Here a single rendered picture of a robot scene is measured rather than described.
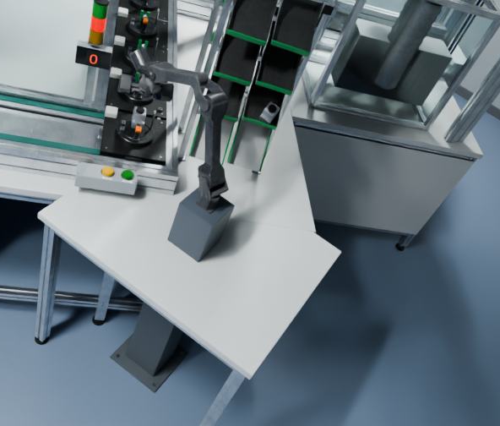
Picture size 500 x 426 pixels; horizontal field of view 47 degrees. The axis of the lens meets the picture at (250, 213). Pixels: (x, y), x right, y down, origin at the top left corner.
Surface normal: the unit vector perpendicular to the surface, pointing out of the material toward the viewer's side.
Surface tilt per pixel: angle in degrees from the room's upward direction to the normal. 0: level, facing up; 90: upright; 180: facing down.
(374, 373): 0
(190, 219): 90
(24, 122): 0
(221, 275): 0
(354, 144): 90
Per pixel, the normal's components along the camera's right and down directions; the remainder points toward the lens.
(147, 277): 0.30, -0.65
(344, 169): 0.08, 0.74
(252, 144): 0.16, 0.04
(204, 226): -0.51, 0.51
